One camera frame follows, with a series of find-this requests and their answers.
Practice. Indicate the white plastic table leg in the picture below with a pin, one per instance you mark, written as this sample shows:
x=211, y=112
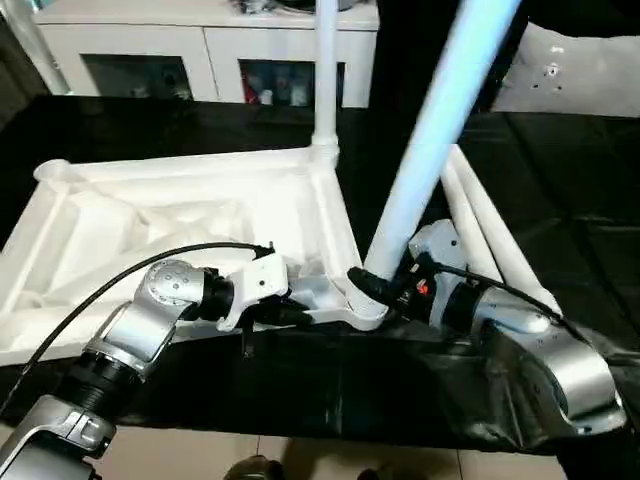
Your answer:
x=467, y=215
x=435, y=150
x=505, y=235

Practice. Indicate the white plastic table top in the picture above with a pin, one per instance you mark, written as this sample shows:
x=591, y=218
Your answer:
x=150, y=215

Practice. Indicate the white leg with black mark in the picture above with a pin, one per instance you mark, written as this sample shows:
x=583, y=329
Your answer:
x=326, y=75

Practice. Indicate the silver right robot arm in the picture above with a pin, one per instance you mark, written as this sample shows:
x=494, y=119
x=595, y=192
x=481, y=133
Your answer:
x=550, y=360

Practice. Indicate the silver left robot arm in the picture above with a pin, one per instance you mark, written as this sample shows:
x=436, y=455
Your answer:
x=125, y=340

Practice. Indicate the black work mat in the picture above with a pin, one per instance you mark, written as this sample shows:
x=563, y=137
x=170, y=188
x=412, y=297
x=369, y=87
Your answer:
x=350, y=380

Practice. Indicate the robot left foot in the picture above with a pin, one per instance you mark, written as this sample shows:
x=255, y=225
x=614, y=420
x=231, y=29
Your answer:
x=255, y=470

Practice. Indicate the small white jar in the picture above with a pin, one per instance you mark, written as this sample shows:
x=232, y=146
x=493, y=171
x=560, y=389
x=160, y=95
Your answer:
x=298, y=94
x=266, y=98

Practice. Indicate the red bottle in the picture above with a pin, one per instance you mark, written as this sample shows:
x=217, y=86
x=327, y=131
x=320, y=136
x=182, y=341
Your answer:
x=247, y=89

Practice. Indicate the black cabinet with gold label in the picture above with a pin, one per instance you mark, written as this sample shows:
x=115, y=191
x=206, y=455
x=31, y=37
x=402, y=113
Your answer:
x=400, y=50

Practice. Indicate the grey printed cushion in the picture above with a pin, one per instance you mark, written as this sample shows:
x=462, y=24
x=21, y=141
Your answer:
x=575, y=75

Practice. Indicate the white sideboard with glass doors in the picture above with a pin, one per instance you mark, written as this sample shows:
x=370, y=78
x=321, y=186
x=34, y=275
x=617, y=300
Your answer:
x=210, y=40

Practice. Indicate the grey round appliance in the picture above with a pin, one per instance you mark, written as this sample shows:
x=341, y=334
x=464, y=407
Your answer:
x=300, y=4

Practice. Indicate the dark crumpled object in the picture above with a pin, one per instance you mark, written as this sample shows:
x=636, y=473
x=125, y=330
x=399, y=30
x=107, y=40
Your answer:
x=245, y=5

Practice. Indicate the dark brown curtain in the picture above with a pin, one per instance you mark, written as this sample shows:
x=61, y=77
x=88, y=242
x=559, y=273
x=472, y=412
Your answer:
x=20, y=75

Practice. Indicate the white and blue pole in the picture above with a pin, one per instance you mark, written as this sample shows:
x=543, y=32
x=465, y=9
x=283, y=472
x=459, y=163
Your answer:
x=45, y=50

